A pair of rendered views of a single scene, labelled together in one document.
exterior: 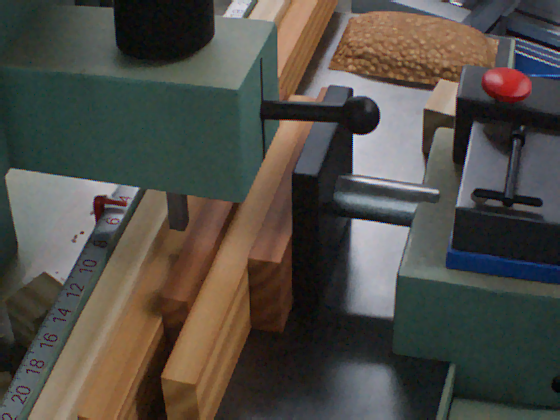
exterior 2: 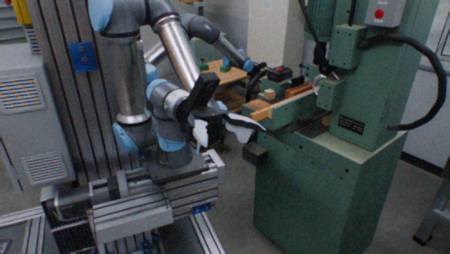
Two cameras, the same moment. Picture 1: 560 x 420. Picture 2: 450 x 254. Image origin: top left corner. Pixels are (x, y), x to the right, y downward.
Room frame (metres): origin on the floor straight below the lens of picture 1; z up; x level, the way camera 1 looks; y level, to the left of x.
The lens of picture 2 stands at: (2.00, 0.50, 1.55)
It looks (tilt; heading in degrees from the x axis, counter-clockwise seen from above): 30 degrees down; 214
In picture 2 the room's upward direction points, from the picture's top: straight up
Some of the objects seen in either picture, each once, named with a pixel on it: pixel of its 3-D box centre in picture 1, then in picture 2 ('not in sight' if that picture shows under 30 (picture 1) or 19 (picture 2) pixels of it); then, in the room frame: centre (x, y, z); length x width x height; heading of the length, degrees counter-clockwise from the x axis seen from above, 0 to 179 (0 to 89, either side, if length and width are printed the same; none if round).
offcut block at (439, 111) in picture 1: (460, 122); (269, 94); (0.65, -0.13, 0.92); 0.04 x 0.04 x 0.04; 65
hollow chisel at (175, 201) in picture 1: (176, 189); not in sight; (0.51, 0.05, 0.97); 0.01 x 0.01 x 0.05; 74
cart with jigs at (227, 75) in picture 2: not in sight; (219, 90); (-0.45, -1.20, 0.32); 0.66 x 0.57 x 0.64; 163
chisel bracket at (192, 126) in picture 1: (136, 104); (320, 73); (0.52, 0.07, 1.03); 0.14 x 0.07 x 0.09; 74
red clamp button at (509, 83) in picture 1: (506, 84); not in sight; (0.54, -0.13, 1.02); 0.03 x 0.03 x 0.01
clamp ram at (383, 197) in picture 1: (375, 199); (292, 83); (0.53, -0.06, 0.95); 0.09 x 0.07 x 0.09; 164
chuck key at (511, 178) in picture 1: (513, 164); not in sight; (0.48, -0.13, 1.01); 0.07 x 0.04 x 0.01; 164
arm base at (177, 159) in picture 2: not in sight; (173, 147); (1.24, -0.25, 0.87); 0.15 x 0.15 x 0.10
